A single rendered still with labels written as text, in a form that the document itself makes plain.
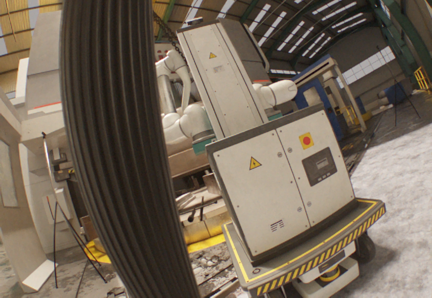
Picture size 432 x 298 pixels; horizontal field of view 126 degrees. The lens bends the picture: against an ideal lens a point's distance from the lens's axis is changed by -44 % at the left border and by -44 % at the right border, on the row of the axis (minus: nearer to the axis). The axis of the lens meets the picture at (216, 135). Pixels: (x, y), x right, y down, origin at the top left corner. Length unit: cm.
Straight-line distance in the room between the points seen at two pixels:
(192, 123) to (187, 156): 149
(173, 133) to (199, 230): 134
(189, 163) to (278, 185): 208
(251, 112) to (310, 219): 73
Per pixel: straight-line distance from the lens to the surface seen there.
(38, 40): 590
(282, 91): 145
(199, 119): 129
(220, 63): 135
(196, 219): 230
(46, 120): 399
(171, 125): 138
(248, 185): 73
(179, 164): 276
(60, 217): 523
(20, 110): 667
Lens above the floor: 75
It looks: 9 degrees up
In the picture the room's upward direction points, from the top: 21 degrees counter-clockwise
